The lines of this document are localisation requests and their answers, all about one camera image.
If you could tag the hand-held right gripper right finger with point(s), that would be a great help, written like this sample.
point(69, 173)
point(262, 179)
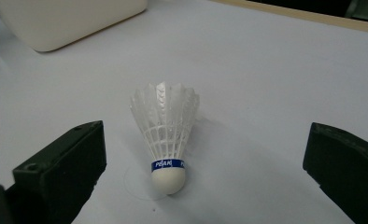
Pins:
point(347, 165)

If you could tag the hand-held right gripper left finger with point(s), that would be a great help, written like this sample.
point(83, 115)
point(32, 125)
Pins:
point(60, 168)

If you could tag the white shuttlecock with blue band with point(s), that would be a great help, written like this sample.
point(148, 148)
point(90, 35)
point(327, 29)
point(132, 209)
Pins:
point(166, 137)

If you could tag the white plastic storage bin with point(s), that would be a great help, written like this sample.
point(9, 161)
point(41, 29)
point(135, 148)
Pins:
point(67, 21)

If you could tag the dark grey background object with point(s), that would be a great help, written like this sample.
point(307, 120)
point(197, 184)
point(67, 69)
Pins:
point(364, 9)

